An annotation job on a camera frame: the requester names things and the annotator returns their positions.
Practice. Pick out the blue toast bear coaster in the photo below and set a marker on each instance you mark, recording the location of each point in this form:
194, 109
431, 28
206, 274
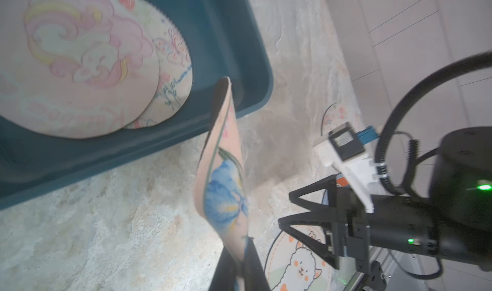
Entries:
340, 182

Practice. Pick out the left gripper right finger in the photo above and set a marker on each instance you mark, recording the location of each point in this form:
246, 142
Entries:
253, 273

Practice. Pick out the pink unicorn coaster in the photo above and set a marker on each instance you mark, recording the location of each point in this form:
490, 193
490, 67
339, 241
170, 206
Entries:
74, 68

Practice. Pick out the white butterfly floral coaster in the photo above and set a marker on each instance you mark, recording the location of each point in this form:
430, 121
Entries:
176, 69

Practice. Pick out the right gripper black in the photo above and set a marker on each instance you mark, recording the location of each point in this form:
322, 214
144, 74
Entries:
346, 235

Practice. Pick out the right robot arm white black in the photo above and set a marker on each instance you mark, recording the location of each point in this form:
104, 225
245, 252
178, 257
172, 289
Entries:
452, 223

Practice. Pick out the cream alpaca coaster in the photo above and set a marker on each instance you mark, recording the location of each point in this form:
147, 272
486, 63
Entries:
292, 266

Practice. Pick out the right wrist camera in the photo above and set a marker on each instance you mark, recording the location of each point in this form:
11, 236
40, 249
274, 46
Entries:
342, 149

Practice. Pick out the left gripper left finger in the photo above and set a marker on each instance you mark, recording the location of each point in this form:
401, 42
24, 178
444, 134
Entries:
225, 277

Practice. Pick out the teal plastic storage box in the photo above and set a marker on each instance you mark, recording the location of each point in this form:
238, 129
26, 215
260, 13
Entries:
223, 39

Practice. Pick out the pink tulip flower coaster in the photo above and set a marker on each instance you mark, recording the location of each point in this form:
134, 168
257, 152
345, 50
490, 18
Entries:
219, 192

